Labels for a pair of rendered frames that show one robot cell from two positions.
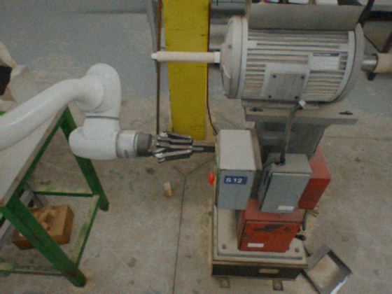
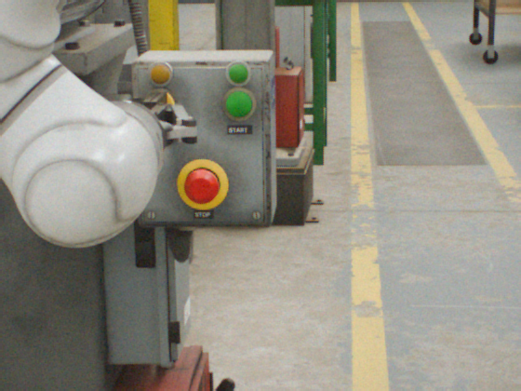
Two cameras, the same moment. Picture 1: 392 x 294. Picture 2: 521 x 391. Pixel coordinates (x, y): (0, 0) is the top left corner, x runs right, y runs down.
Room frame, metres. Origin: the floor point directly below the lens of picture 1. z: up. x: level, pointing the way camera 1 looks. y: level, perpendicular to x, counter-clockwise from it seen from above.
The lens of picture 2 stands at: (0.43, 1.23, 1.28)
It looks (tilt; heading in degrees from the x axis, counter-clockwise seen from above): 14 degrees down; 272
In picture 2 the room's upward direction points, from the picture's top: 1 degrees counter-clockwise
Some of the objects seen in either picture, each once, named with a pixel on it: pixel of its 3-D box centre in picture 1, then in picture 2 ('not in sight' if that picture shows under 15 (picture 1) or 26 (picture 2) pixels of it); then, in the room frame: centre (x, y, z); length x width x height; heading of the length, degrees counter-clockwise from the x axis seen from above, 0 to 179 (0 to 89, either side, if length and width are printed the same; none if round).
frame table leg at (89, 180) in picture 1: (87, 168); not in sight; (1.02, 0.64, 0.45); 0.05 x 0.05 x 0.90; 87
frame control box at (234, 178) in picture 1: (252, 170); (193, 150); (0.56, -0.18, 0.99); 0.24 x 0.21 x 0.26; 87
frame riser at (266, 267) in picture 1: (252, 229); not in sight; (0.79, -0.35, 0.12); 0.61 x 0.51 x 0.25; 177
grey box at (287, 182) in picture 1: (290, 162); (145, 168); (0.64, -0.34, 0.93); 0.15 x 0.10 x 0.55; 87
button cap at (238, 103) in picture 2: not in sight; (239, 103); (0.49, -0.06, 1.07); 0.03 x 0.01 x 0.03; 177
